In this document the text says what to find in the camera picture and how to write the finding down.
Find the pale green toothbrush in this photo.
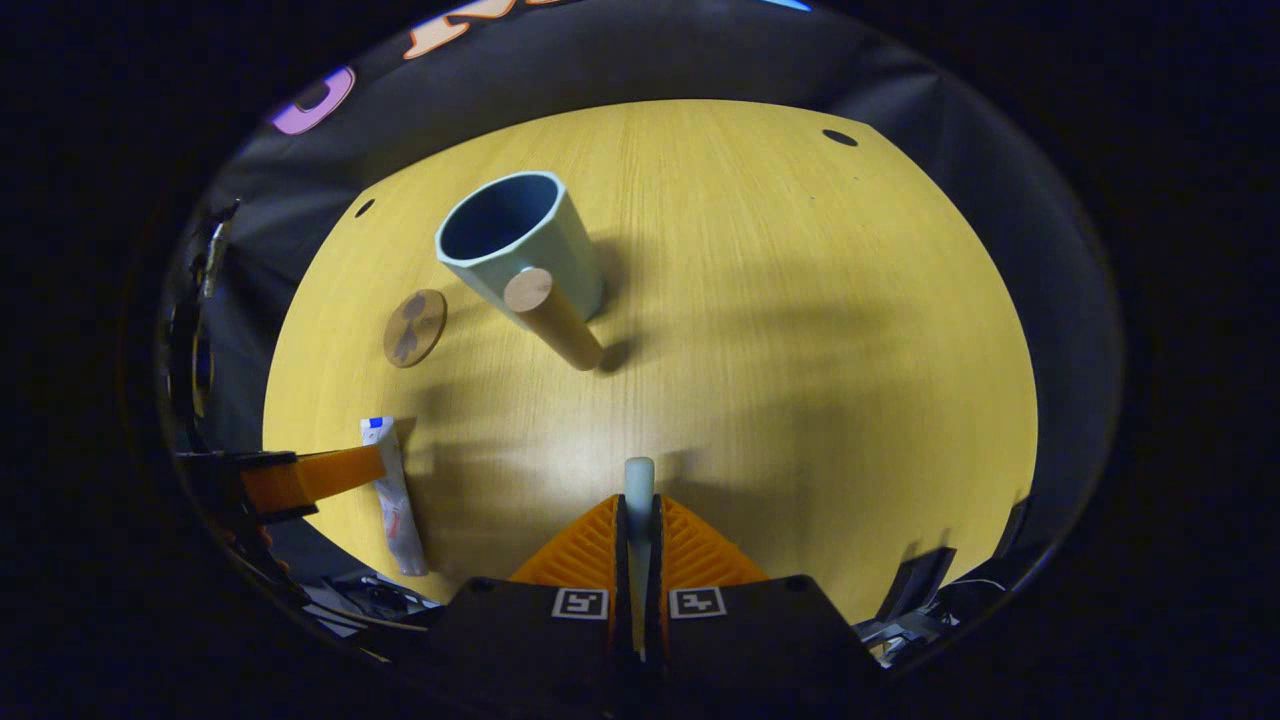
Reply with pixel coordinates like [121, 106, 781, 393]
[623, 457, 656, 656]

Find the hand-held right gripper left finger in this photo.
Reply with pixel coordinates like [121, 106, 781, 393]
[425, 493, 633, 703]

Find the yellow wooden desktop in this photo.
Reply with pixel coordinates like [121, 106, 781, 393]
[262, 98, 1039, 626]

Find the white toothpaste tube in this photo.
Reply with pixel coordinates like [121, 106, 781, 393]
[360, 416, 429, 578]

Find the light blue cup wooden handle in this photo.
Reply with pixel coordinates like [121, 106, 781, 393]
[435, 171, 608, 373]

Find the black backdrop cloth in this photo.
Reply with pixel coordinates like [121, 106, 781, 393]
[160, 0, 1126, 601]

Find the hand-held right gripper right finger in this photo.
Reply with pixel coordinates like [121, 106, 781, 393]
[645, 495, 883, 711]

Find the brown round coaster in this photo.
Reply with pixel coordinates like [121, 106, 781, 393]
[383, 289, 448, 369]

